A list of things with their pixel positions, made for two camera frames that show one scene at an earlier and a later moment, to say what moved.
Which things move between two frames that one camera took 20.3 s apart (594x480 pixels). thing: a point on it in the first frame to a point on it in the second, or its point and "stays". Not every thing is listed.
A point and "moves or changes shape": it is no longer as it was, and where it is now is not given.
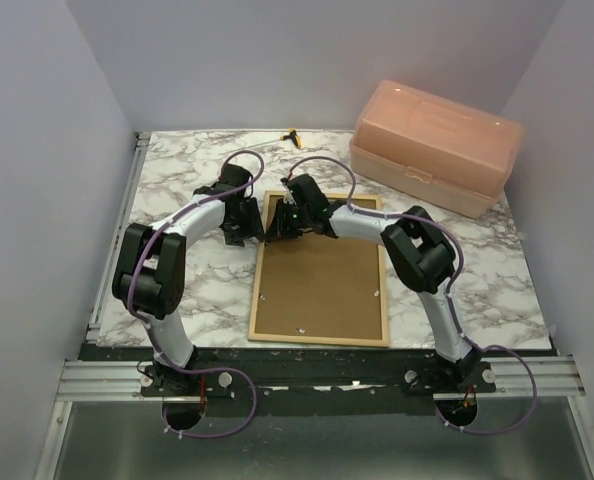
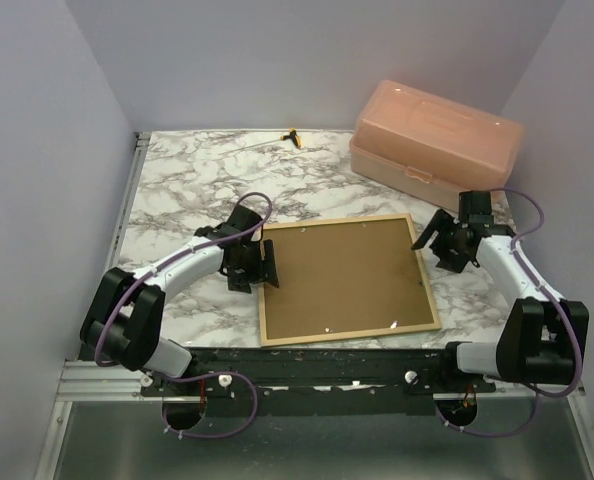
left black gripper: x=252 y=229 to x=264 y=270
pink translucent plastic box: x=435 y=148 stays
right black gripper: x=277 y=227 to x=440 y=221
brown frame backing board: x=319 y=285 moves or changes shape
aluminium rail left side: x=126 y=202 stays
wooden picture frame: x=314 y=288 moves or changes shape
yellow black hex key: x=292 y=135 stays
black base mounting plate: x=319 y=381 stays
